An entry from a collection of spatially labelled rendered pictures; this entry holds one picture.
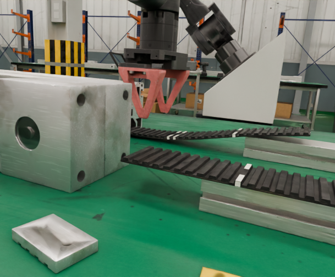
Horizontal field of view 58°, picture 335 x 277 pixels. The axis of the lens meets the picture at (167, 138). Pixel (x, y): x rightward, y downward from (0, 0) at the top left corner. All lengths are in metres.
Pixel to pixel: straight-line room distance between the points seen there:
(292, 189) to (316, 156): 0.20
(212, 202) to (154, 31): 0.28
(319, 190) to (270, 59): 0.52
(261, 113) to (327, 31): 7.32
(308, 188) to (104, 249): 0.15
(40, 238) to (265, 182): 0.16
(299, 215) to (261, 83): 0.53
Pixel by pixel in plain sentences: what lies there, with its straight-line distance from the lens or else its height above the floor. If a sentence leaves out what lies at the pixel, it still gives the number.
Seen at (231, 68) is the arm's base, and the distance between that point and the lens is 0.86.
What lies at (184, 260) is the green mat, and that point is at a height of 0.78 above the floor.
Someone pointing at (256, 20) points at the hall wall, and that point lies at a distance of 8.01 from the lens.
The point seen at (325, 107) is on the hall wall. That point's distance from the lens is 8.05.
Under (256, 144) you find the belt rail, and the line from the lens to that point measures 0.43.
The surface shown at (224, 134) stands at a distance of 0.45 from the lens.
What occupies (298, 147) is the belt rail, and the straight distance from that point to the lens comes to 0.43.
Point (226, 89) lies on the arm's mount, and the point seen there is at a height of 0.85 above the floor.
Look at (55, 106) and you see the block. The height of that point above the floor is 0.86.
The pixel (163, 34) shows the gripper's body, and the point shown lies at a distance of 0.46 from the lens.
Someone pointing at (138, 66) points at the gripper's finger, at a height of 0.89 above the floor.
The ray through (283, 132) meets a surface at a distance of 0.43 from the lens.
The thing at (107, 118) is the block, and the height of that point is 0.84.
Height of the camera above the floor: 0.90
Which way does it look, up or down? 13 degrees down
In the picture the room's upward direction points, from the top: 4 degrees clockwise
